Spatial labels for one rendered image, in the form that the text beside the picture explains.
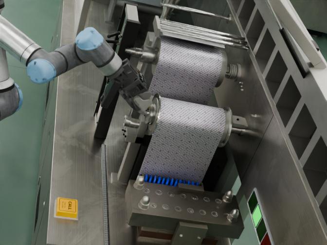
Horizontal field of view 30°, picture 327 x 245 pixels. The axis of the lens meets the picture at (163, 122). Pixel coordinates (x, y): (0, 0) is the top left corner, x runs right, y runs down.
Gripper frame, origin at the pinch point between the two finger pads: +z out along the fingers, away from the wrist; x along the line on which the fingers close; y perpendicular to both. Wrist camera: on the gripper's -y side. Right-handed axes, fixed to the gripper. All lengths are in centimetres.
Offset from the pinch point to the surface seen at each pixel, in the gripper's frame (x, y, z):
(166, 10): 72, 13, 7
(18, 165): 107, -118, 57
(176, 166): -4.6, -2.6, 24.1
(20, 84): 191, -122, 52
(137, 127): 3.5, -6.5, 6.4
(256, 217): -34, 17, 33
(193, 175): -4.5, 0.0, 31.5
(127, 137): 2.7, -11.9, 7.5
